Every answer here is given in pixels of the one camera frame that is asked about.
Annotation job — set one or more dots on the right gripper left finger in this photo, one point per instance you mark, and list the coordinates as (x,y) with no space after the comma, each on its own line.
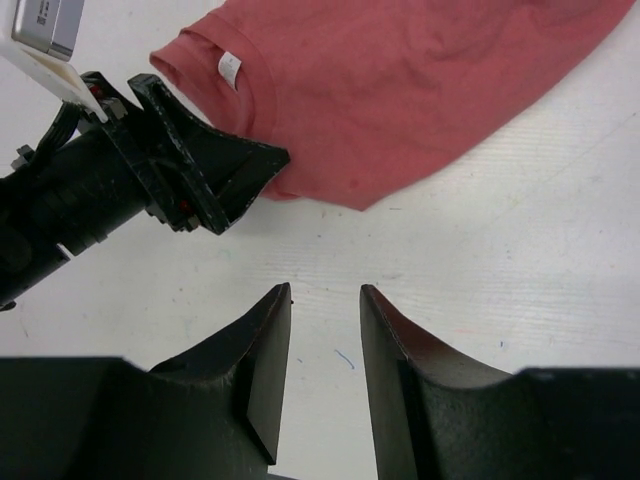
(211,412)

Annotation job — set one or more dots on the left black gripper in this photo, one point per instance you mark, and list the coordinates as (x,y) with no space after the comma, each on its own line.
(86,178)

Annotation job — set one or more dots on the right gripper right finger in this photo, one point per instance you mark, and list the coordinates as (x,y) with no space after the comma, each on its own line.
(437,413)

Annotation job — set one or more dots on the salmon red t shirt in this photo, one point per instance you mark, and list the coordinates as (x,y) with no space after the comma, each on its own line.
(370,97)

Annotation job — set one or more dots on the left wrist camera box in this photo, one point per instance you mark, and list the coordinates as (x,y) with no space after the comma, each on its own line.
(38,37)

